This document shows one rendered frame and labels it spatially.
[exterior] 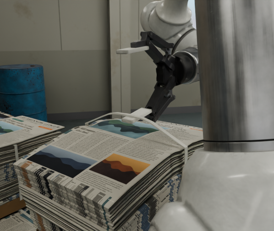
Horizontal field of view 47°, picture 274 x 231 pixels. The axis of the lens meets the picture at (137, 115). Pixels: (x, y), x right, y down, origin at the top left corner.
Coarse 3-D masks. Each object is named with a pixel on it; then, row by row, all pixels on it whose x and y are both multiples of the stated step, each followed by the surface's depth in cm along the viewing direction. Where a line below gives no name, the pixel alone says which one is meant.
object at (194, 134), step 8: (104, 120) 81; (112, 120) 81; (120, 120) 83; (144, 128) 74; (152, 128) 74; (168, 128) 75; (176, 128) 76; (184, 128) 77; (192, 128) 78; (200, 128) 80; (176, 136) 67; (184, 136) 67; (192, 136) 68; (200, 136) 68; (200, 144) 66; (192, 152) 64
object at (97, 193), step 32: (32, 160) 63; (64, 160) 61; (96, 160) 59; (128, 160) 57; (160, 160) 55; (32, 192) 63; (64, 192) 54; (96, 192) 50; (128, 192) 50; (160, 192) 56; (64, 224) 59; (96, 224) 51; (128, 224) 51
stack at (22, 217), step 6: (18, 210) 105; (24, 210) 106; (6, 216) 102; (12, 216) 102; (18, 216) 102; (24, 216) 102; (30, 216) 102; (0, 222) 98; (6, 222) 98; (12, 222) 98; (18, 222) 99; (24, 222) 99; (30, 222) 99; (0, 228) 95; (6, 228) 96; (12, 228) 96; (18, 228) 96; (24, 228) 96; (30, 228) 96; (36, 228) 96
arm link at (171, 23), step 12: (168, 0) 82; (180, 0) 80; (144, 12) 91; (156, 12) 86; (168, 12) 84; (180, 12) 83; (144, 24) 91; (156, 24) 87; (168, 24) 84; (180, 24) 85; (192, 24) 89; (168, 36) 86; (180, 36) 86
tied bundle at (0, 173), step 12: (60, 132) 113; (24, 144) 102; (36, 144) 106; (0, 156) 97; (12, 156) 100; (0, 168) 97; (12, 168) 100; (0, 180) 98; (12, 180) 101; (0, 192) 98; (12, 192) 102; (0, 204) 99
